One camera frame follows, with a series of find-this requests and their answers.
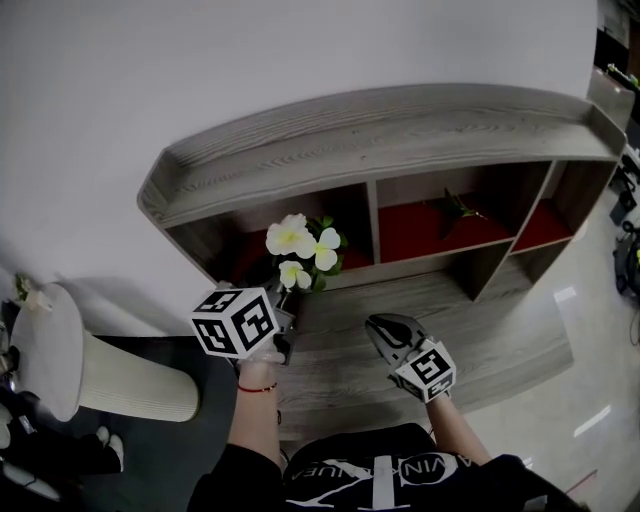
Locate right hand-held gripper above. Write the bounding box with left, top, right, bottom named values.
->
left=364, top=313, right=458, bottom=404

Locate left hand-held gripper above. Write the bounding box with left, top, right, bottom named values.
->
left=189, top=256, right=298, bottom=367

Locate white artificial flowers bunch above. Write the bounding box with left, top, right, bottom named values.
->
left=264, top=213, right=350, bottom=295

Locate person's left forearm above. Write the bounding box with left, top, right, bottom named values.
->
left=225, top=351, right=285, bottom=472

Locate person's right forearm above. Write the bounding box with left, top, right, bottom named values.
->
left=424, top=392, right=495, bottom=467

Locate person's black printed shirt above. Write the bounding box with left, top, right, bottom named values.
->
left=186, top=422, right=593, bottom=512

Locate green artificial plant sprig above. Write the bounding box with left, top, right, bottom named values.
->
left=423, top=186, right=489, bottom=242

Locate grey wooden shelf cabinet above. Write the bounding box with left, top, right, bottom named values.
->
left=136, top=82, right=628, bottom=443

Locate white round table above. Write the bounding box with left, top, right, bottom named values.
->
left=9, top=281, right=201, bottom=424

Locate small white flower sprig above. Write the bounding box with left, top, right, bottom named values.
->
left=13, top=272, right=54, bottom=315

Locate black office chair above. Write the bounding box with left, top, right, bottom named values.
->
left=611, top=232, right=640, bottom=298

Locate black equipment on floor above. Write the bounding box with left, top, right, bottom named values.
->
left=606, top=148, right=640, bottom=227

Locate grey background desk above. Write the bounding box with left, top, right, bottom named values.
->
left=585, top=63, right=637, bottom=132

